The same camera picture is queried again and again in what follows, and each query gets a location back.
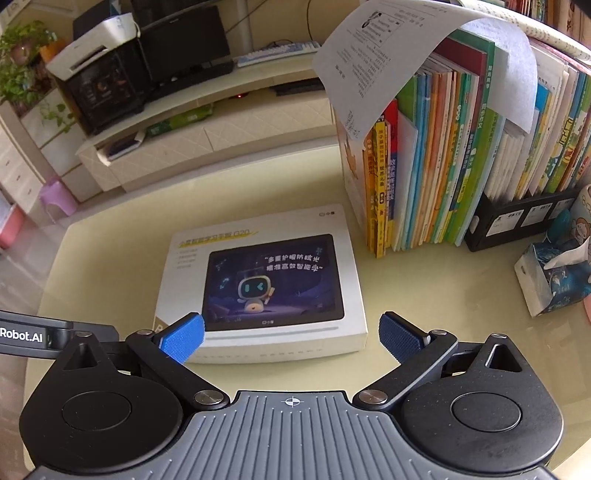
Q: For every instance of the cream television cabinet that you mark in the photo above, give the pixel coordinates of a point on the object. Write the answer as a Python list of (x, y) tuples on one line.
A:
[(184, 147)]

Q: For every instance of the green packet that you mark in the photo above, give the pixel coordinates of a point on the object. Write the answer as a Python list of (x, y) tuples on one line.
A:
[(182, 120)]

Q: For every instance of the green potted plant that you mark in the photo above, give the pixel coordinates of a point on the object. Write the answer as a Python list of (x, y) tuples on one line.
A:
[(21, 78)]

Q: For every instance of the purple plastic stool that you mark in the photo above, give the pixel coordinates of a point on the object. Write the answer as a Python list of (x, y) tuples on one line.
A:
[(57, 198)]

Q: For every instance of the wooden shelf with white drawers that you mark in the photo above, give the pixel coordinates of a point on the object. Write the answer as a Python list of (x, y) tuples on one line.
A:
[(51, 134)]

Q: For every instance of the black computer case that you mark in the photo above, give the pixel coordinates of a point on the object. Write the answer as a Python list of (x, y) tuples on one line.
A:
[(106, 97)]

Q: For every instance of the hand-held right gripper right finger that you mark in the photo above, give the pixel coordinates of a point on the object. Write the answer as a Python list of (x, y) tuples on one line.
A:
[(399, 340)]

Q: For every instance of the black computer monitor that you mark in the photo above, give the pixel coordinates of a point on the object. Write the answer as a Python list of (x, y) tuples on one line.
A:
[(184, 44)]

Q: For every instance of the white keyboard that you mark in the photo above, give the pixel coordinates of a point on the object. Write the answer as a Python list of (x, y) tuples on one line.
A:
[(277, 53)]

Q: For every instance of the black flat device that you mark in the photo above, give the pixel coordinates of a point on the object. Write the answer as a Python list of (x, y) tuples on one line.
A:
[(300, 86)]

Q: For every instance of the white drawer cabinet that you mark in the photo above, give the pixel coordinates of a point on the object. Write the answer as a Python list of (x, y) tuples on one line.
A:
[(16, 166)]

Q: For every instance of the cream glass-topped desktop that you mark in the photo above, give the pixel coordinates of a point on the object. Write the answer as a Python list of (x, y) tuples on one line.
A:
[(425, 300)]

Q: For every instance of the white printed paper sheets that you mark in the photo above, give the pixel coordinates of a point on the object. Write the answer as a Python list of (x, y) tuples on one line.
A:
[(415, 50)]

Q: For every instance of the purple book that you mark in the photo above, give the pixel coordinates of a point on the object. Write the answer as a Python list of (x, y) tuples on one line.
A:
[(123, 145)]

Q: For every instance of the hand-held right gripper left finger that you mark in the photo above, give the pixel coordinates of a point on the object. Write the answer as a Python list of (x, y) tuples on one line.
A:
[(182, 342)]

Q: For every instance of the row of colourful books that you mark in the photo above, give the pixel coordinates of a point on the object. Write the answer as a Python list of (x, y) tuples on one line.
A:
[(438, 166)]

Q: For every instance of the black file holder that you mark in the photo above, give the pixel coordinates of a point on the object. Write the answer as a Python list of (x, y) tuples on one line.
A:
[(517, 221)]

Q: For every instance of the blue tissue box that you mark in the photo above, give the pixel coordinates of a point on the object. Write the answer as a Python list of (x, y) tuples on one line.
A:
[(554, 286)]

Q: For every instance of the white printer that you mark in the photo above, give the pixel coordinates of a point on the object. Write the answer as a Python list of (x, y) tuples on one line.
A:
[(97, 46)]

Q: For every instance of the pink storage bin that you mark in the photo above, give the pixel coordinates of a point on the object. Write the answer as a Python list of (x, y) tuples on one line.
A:
[(10, 230)]

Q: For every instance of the cartoon pen cup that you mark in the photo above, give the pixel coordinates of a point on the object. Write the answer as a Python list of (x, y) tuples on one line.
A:
[(582, 240)]

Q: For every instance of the white tablet product box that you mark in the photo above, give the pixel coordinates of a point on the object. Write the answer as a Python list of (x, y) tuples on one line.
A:
[(277, 230)]

